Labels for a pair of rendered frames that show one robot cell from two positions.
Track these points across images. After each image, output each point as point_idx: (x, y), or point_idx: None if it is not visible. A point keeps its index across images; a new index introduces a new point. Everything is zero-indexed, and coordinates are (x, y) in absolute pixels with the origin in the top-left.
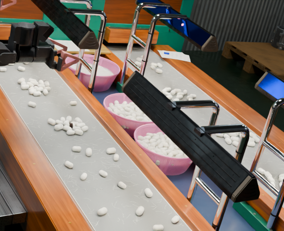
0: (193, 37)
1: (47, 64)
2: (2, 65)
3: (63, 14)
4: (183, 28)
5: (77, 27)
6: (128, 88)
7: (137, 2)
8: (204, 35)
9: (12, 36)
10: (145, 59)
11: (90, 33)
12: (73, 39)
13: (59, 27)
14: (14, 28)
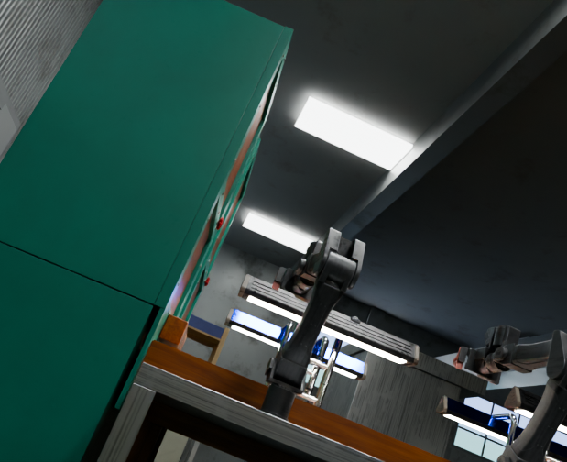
0: (346, 365)
1: (487, 377)
2: (523, 373)
3: (354, 323)
4: (325, 354)
5: (395, 340)
6: (526, 401)
7: (233, 321)
8: (358, 363)
9: (514, 340)
10: (311, 388)
11: (419, 347)
12: (400, 353)
13: (359, 337)
14: (518, 331)
